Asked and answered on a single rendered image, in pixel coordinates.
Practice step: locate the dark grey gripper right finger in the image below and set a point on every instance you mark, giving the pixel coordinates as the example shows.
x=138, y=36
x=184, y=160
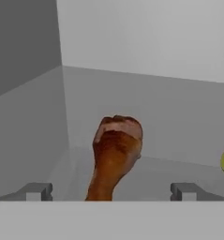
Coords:
x=186, y=190

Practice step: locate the brown chicken drumstick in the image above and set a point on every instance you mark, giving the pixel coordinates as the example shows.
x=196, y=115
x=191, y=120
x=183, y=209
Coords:
x=115, y=153

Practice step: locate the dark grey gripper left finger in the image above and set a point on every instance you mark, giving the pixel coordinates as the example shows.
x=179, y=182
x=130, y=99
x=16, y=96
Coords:
x=35, y=190

